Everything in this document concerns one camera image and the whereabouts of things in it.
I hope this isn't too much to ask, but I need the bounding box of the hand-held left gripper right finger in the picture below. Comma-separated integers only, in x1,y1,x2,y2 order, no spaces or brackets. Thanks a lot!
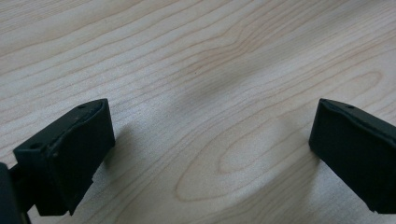
308,98,396,215

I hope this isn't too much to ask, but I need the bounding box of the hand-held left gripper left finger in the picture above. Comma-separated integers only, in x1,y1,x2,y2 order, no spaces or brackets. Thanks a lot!
8,98,117,217

